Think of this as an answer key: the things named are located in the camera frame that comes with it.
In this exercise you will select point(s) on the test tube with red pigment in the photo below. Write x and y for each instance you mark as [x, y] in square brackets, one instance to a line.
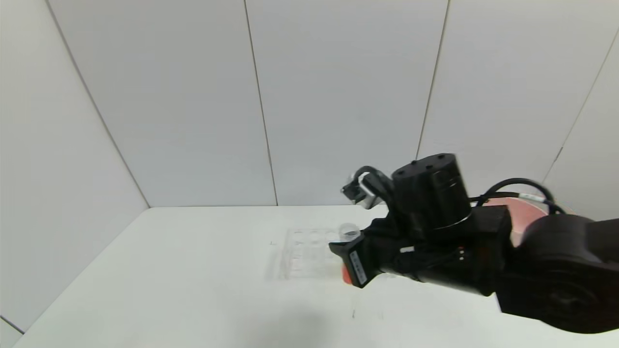
[349, 233]

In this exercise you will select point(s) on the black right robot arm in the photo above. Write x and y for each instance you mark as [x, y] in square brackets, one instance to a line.
[556, 270]

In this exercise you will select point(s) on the pink plastic bowl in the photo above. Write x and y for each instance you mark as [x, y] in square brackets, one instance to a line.
[529, 220]

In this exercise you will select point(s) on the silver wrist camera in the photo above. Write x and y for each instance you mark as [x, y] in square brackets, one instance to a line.
[366, 197]

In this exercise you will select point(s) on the clear plastic test tube rack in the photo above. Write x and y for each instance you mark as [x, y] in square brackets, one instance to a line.
[304, 261]

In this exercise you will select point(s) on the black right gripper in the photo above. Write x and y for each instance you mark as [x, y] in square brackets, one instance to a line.
[357, 267]

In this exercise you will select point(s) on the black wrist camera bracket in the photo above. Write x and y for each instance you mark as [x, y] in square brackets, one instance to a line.
[379, 181]

